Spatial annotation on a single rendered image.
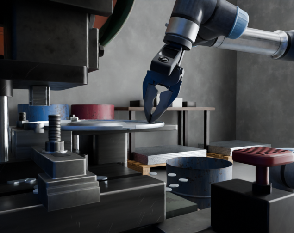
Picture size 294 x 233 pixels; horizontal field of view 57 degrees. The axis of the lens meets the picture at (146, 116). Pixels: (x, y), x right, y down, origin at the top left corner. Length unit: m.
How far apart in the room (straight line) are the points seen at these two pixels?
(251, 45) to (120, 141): 0.55
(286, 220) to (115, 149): 0.33
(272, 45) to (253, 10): 5.17
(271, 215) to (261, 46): 0.67
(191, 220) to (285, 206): 0.14
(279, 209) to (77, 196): 0.25
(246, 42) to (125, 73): 3.58
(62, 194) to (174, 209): 0.22
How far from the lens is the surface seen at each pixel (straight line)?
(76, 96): 4.05
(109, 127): 0.45
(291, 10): 5.67
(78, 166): 0.34
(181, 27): 0.66
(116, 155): 0.57
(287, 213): 0.41
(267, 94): 5.64
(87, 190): 0.33
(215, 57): 5.69
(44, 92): 0.54
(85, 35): 0.52
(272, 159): 0.36
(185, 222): 0.45
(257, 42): 0.95
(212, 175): 1.60
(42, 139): 0.49
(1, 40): 0.91
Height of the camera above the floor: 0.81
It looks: 1 degrees down
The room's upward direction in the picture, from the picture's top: straight up
